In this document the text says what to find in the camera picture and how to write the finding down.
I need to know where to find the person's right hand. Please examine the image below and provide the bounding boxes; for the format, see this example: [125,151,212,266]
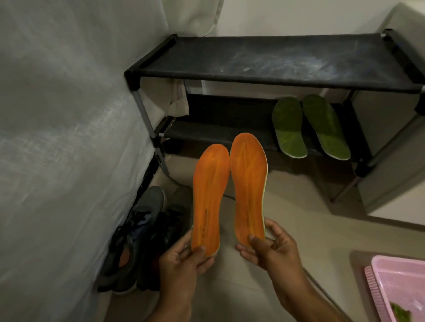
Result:
[235,218,308,296]

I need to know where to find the green shoe insole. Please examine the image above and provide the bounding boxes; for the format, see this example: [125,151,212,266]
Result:
[272,96,308,159]
[302,94,351,161]

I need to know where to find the black fabric shoe rack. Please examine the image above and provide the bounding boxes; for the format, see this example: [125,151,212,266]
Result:
[124,29,425,203]

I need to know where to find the pink plastic tray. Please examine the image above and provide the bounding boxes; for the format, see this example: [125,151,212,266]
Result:
[371,255,425,322]

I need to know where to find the black floor cable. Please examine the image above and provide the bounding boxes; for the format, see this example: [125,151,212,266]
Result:
[222,194,334,298]

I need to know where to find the person's right forearm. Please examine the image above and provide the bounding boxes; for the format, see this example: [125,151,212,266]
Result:
[276,277,351,322]

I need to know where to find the white curtain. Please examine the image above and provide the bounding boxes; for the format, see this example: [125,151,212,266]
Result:
[158,0,220,117]

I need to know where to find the orange shoe insole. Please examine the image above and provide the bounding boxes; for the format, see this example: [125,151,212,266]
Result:
[230,133,268,247]
[191,143,230,257]

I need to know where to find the grey fabric sheet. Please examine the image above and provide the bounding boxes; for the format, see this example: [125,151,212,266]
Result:
[0,0,168,322]

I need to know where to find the person's left forearm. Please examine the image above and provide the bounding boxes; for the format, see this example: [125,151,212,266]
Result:
[145,287,200,322]

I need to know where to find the green item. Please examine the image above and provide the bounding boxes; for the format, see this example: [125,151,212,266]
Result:
[390,303,413,322]

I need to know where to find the black sports shoe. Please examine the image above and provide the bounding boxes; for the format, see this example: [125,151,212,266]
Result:
[137,203,194,292]

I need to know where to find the grey sports shoe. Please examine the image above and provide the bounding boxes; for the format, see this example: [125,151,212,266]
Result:
[97,186,167,295]

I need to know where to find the person's left hand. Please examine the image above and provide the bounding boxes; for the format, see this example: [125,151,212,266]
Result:
[158,230,216,300]

